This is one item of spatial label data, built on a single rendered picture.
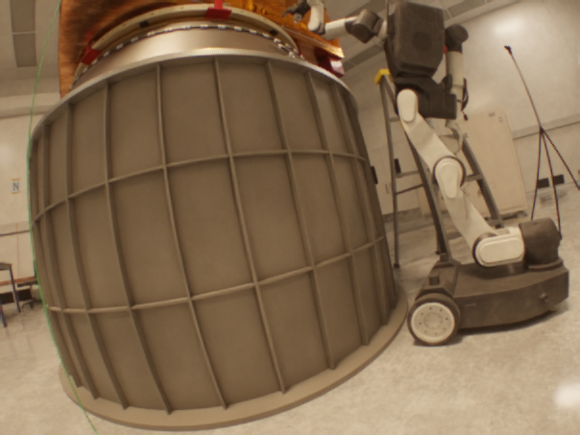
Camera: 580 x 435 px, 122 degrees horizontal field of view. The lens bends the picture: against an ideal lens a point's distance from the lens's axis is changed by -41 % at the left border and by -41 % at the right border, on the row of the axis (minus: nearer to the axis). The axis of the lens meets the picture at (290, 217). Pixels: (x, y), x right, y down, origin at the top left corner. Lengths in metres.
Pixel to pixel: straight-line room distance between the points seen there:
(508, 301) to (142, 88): 1.42
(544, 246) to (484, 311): 0.36
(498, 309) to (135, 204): 1.24
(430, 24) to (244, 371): 1.44
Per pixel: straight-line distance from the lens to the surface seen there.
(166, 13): 1.51
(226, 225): 0.79
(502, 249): 1.14
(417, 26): 1.24
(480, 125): 4.11
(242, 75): 0.98
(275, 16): 1.92
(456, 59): 1.40
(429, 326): 1.06
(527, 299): 1.09
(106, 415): 1.11
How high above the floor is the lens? 0.54
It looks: 2 degrees up
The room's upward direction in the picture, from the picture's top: 12 degrees counter-clockwise
